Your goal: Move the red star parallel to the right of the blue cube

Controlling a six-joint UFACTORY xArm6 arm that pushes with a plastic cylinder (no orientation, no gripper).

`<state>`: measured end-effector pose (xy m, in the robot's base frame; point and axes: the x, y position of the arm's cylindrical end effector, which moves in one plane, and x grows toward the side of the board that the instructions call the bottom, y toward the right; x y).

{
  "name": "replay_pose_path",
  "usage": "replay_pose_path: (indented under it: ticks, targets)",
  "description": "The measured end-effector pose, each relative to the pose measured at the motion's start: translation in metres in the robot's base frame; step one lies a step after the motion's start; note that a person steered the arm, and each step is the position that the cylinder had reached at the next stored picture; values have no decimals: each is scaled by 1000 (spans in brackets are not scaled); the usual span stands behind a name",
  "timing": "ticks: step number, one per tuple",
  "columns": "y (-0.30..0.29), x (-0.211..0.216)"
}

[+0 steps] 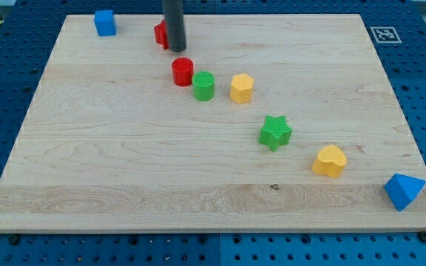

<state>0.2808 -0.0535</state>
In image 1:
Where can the red star block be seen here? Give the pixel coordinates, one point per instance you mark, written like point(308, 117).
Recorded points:
point(161, 35)

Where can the green star block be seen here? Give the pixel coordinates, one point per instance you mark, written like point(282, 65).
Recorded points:
point(275, 132)

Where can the blue cube block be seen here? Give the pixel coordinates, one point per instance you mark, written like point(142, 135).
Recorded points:
point(105, 23)

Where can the yellow hexagon block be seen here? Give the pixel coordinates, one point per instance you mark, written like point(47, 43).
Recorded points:
point(241, 88)

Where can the green cylinder block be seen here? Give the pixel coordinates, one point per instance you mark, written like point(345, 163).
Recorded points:
point(203, 86)

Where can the light wooden board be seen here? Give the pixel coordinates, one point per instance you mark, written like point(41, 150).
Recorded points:
point(110, 144)

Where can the red cylinder block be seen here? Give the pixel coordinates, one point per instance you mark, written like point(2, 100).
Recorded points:
point(182, 71)

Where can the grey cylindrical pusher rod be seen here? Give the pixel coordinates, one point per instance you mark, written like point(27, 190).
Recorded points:
point(175, 27)

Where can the yellow heart block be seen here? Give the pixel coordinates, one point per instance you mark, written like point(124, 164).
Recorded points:
point(329, 161)

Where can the blue triangle block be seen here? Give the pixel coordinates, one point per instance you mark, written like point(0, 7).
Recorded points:
point(403, 189)

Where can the white fiducial marker tag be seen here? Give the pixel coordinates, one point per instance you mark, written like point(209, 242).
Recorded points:
point(385, 35)

